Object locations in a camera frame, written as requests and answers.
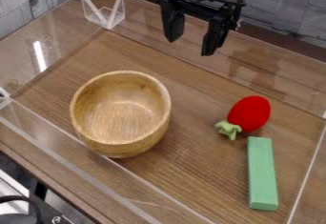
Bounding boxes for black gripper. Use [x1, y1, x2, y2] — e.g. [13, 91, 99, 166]
[158, 0, 246, 56]

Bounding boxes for red plush strawberry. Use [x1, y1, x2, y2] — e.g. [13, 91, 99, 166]
[214, 95, 271, 140]

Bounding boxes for wooden bowl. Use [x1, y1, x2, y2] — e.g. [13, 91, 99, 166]
[69, 71, 172, 158]

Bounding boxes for green rectangular block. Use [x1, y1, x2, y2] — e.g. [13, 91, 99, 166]
[247, 136, 279, 211]

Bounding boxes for clear acrylic tray walls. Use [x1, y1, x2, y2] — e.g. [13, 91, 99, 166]
[0, 0, 326, 224]

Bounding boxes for black metal table frame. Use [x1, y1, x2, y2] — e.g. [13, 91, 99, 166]
[27, 178, 87, 224]

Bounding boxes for black cable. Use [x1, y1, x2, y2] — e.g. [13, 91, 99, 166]
[0, 194, 43, 224]

